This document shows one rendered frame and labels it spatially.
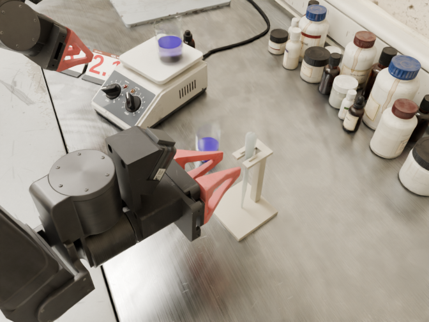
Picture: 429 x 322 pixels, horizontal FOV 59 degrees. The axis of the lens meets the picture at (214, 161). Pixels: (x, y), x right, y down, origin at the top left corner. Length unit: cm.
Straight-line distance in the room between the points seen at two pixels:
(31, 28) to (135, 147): 24
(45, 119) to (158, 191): 44
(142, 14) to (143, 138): 73
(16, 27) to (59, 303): 32
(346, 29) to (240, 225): 54
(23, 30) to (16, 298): 31
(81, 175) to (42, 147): 40
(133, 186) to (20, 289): 12
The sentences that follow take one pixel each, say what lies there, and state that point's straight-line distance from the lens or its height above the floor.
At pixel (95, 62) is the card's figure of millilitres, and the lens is 89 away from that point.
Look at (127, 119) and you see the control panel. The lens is 71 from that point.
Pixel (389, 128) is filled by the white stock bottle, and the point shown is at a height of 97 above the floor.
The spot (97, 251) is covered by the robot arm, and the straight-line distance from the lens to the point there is 41.
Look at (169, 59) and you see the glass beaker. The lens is 72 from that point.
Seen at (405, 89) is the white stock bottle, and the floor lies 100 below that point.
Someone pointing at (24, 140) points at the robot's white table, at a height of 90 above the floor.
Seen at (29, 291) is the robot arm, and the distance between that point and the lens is 37.
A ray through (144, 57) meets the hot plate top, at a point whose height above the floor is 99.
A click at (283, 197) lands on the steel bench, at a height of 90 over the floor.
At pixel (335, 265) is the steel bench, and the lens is 58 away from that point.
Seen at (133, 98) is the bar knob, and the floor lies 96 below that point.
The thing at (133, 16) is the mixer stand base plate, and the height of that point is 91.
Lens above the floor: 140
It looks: 48 degrees down
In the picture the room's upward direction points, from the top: straight up
